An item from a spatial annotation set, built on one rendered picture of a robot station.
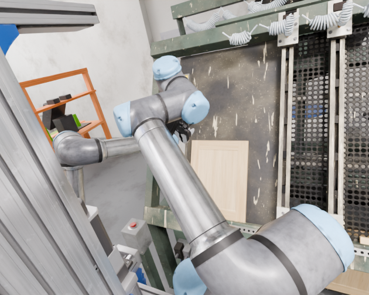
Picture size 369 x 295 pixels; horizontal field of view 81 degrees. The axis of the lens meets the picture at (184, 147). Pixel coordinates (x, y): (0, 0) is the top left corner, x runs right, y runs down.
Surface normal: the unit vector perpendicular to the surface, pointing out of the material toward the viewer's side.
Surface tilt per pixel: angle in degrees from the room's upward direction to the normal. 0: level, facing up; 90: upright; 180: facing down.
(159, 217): 58
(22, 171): 90
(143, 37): 90
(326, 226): 25
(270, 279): 36
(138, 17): 90
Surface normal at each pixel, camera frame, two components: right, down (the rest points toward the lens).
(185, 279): -0.30, -0.83
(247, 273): -0.10, -0.50
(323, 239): 0.11, -0.55
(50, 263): 0.90, 0.02
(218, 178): -0.44, -0.07
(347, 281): -0.40, 0.47
